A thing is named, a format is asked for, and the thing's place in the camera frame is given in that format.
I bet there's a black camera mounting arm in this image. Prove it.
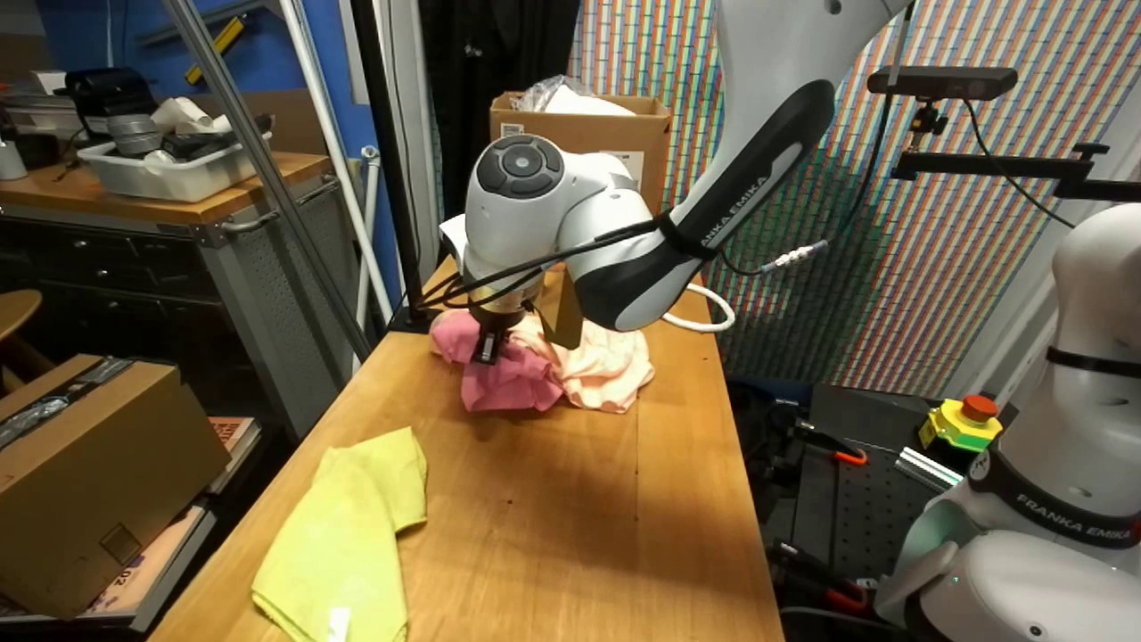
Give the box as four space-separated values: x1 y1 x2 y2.
888 100 1141 203

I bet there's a black stand pole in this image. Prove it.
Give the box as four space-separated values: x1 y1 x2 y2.
346 0 446 336

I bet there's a black desktop device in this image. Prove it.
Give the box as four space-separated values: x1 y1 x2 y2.
63 66 148 123

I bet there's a yellow red emergency stop button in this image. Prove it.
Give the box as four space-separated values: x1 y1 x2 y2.
916 389 1009 458

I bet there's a black curtain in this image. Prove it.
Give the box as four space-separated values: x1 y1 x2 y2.
418 0 587 260

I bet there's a round wooden stool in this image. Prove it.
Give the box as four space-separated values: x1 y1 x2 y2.
0 286 45 386

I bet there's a white slanted pole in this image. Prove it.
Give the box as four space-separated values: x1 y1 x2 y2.
277 0 400 330

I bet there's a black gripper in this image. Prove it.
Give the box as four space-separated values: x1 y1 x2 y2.
466 301 525 367

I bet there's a black orange clamp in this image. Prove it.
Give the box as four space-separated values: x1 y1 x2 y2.
777 543 879 619
793 418 874 471

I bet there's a wood-topped grey workbench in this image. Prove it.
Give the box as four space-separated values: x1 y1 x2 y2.
0 146 361 442

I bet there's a perforated backdrop screen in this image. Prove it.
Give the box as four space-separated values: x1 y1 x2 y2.
568 0 1141 402

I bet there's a black cable with silver connector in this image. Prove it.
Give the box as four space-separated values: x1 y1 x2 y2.
711 0 919 279

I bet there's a yellow wrist camera mount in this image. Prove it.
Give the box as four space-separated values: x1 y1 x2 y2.
534 260 587 354

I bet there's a small labelled cardboard box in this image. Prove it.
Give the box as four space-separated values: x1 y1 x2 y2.
487 88 673 218

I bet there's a white plastic bin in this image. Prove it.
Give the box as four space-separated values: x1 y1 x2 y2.
75 112 274 206

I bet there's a large taped cardboard box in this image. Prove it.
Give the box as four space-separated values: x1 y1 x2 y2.
0 354 233 619

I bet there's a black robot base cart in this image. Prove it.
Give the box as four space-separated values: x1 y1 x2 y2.
777 383 954 600

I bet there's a clear plastic bag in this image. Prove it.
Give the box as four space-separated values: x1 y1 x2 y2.
516 71 638 119

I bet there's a pink cloth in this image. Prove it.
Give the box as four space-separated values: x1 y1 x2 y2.
424 307 570 418

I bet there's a slanted grey metal pole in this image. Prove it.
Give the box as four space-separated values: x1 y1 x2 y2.
156 0 374 367

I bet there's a peach shirt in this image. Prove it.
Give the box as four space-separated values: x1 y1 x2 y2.
511 314 661 418

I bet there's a white rope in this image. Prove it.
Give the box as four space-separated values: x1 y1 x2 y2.
655 281 737 336

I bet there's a black bar camera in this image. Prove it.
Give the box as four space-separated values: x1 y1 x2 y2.
865 66 1020 103

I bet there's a yellow-green cloth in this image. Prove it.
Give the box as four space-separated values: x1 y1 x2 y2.
248 426 430 642

